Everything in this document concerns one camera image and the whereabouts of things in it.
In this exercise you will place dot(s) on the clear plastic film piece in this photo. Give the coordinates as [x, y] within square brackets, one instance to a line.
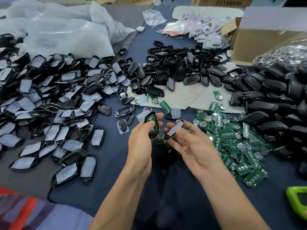
[143, 115]

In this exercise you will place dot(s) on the clear bag with red label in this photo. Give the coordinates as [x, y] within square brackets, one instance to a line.
[176, 27]

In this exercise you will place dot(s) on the yellow-green object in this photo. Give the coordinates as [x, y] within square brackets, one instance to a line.
[298, 201]

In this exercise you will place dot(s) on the large white plastic bag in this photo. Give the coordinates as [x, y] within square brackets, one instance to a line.
[55, 31]

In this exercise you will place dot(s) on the small black button strip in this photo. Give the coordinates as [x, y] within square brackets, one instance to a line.
[130, 119]

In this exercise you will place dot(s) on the pile of shells with pads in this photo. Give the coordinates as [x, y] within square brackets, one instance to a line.
[48, 103]

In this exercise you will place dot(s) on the red blue striped bag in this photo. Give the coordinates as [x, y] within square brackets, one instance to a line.
[38, 213]

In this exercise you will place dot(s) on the person's left forearm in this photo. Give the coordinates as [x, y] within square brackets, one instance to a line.
[120, 203]

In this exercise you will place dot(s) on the large open cardboard box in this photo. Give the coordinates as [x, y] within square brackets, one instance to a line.
[264, 40]

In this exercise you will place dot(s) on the clear bag of metal parts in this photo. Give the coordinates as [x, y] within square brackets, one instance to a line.
[283, 57]

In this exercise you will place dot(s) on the heap of clear parts bags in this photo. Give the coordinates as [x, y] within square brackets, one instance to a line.
[208, 31]

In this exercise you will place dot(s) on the person's left hand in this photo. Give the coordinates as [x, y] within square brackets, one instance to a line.
[140, 146]

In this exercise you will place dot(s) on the pile of assembled black fobs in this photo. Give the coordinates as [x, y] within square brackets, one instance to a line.
[278, 105]

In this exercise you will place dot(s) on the small white object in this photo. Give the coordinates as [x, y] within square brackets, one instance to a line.
[140, 28]

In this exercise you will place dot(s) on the person's right forearm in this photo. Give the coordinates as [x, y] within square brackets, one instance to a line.
[235, 203]

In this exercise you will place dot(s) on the pile of green circuit boards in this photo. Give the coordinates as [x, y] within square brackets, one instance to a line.
[240, 146]

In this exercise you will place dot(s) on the small clear film piece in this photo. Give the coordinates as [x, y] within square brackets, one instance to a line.
[176, 113]

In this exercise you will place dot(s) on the brown cardboard box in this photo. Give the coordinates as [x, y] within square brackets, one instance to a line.
[223, 1]

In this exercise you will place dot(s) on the small green circuit board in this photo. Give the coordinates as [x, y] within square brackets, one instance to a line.
[153, 126]

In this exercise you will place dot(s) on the person's right hand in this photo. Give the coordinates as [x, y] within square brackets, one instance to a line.
[196, 151]

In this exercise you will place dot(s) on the pile of black shell halves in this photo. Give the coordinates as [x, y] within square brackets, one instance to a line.
[182, 67]

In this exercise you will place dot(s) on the small crumpled clear plastic bag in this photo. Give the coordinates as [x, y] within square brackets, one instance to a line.
[154, 17]

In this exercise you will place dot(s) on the film-covered black shell cover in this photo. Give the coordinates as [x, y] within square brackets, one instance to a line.
[174, 129]

